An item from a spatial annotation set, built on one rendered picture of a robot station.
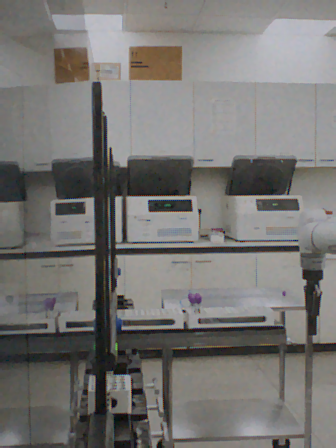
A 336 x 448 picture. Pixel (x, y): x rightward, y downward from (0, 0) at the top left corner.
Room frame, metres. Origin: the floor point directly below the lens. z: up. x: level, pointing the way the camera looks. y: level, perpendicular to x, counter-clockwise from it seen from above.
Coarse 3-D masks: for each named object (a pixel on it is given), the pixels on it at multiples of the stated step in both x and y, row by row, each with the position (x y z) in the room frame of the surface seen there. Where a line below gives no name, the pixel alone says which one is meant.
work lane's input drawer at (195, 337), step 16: (128, 336) 1.78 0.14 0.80; (144, 336) 1.79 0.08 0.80; (160, 336) 1.79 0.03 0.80; (176, 336) 1.80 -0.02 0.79; (192, 336) 1.80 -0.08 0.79; (208, 336) 1.81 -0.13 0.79; (224, 336) 1.81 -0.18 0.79; (240, 336) 1.82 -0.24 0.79; (256, 336) 1.82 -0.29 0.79; (272, 336) 1.83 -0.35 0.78
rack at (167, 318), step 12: (120, 312) 1.85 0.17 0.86; (132, 312) 1.86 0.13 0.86; (144, 312) 1.85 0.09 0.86; (156, 312) 1.85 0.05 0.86; (168, 312) 1.85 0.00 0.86; (180, 312) 1.85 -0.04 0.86; (132, 324) 1.90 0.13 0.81; (144, 324) 1.90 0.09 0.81; (156, 324) 1.91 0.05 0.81; (168, 324) 1.91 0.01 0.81; (180, 324) 1.82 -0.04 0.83
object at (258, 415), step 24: (240, 288) 2.58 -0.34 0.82; (264, 288) 2.58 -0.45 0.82; (312, 336) 2.16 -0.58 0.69; (168, 360) 2.13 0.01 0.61; (312, 360) 2.16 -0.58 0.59; (168, 384) 2.13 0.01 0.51; (312, 384) 2.16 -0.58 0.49; (168, 408) 2.13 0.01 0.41; (192, 408) 2.46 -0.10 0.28; (216, 408) 2.46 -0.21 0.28; (240, 408) 2.46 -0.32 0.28; (264, 408) 2.45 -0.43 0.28; (168, 432) 2.13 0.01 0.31; (192, 432) 2.21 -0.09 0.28; (216, 432) 2.20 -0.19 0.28; (240, 432) 2.20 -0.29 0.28; (264, 432) 2.20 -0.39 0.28; (288, 432) 2.19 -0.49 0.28
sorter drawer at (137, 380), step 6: (138, 372) 1.35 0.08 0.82; (132, 378) 1.29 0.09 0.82; (138, 378) 1.31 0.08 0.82; (132, 384) 1.27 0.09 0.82; (138, 384) 1.27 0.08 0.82; (144, 384) 1.30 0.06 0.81; (132, 390) 1.24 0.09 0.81; (138, 390) 1.24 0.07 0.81; (144, 390) 1.26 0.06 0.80; (144, 396) 1.23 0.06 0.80; (156, 402) 1.32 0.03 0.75; (150, 408) 1.29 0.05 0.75; (156, 408) 1.30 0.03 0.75; (162, 408) 1.28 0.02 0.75; (162, 414) 1.25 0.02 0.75
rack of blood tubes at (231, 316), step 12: (204, 312) 1.85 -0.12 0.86; (216, 312) 1.85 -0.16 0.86; (228, 312) 1.84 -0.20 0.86; (240, 312) 1.84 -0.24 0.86; (252, 312) 1.84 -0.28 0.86; (264, 312) 1.84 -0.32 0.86; (192, 324) 1.82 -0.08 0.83; (204, 324) 1.83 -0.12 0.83; (216, 324) 1.83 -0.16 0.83; (228, 324) 1.83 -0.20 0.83; (240, 324) 1.84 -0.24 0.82; (252, 324) 1.84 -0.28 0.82; (264, 324) 1.84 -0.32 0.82
